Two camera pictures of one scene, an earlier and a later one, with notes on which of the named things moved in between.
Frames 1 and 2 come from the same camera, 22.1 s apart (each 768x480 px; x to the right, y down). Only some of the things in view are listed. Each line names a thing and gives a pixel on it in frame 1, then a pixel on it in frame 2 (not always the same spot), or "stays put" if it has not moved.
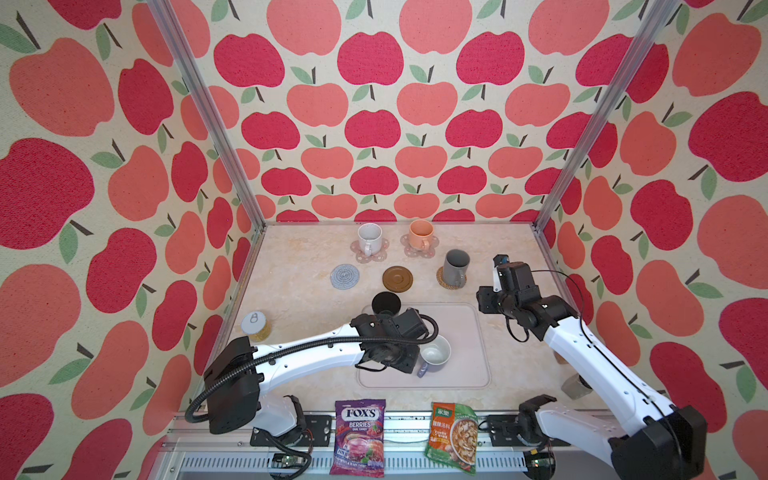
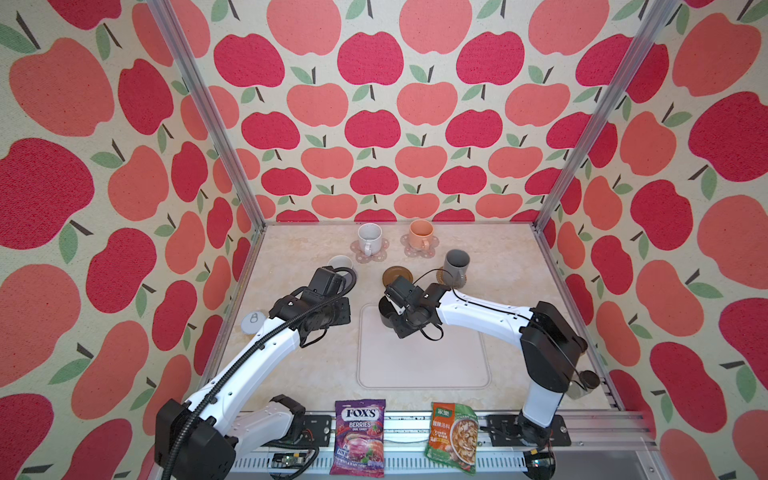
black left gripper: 409,365 -> 345,316
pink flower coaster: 364,259 stays put
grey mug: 454,267 stays put
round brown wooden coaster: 397,279 stays put
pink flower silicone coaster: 417,252 stays put
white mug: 370,235 stays put
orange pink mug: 421,232 stays put
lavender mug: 434,355 -> 340,261
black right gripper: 485,295 -> 400,331
